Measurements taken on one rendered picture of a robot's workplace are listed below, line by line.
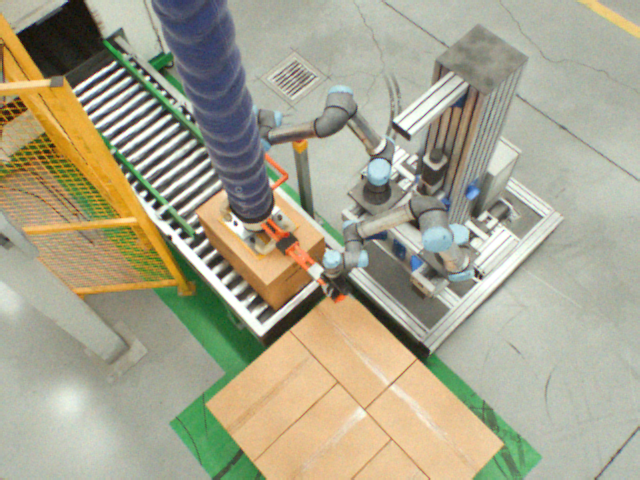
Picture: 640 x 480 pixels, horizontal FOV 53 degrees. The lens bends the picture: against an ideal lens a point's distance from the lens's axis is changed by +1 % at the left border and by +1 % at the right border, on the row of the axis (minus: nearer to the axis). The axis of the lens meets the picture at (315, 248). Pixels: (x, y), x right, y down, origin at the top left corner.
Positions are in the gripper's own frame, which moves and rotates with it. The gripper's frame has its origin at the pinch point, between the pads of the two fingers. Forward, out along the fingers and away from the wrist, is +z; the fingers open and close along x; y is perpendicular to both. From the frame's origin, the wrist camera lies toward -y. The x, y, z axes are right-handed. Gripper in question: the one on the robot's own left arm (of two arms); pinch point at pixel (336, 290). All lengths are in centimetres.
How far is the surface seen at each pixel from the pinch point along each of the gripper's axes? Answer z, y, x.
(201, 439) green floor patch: 109, 19, 97
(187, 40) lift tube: -135, 53, 11
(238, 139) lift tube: -78, 50, 4
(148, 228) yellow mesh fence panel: 14, 99, 44
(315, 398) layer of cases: 54, -21, 36
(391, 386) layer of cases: 54, -44, 3
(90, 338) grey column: 62, 94, 106
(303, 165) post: 29, 79, -48
